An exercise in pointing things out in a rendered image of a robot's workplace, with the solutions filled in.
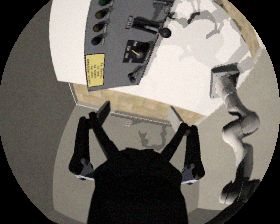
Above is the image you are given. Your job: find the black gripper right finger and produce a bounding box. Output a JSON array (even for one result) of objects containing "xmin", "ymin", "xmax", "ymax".
[{"xmin": 148, "ymin": 106, "xmax": 205, "ymax": 185}]

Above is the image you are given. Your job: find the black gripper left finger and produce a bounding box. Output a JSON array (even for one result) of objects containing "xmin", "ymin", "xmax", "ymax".
[{"xmin": 68, "ymin": 101, "xmax": 132, "ymax": 181}]

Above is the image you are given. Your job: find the dark grey control console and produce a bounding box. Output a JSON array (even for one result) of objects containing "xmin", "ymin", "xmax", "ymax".
[{"xmin": 84, "ymin": 0, "xmax": 174, "ymax": 92}]

